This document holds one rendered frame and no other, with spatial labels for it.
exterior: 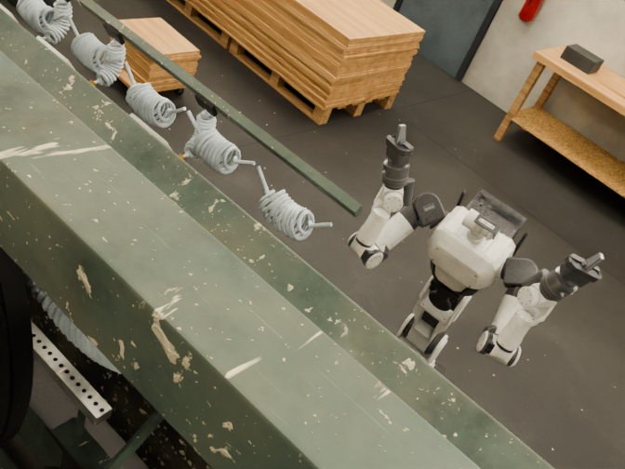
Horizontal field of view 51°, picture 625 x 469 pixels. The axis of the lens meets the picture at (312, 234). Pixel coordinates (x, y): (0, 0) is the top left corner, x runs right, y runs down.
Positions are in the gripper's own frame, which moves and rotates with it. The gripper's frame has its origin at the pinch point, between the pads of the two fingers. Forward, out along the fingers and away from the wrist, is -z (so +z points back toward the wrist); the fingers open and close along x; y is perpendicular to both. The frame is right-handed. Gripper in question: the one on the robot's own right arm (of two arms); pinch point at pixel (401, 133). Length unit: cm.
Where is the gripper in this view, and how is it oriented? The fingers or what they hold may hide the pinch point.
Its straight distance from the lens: 219.6
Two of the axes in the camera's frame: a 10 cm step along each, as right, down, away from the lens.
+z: -0.6, 8.3, 5.5
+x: 3.6, 5.3, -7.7
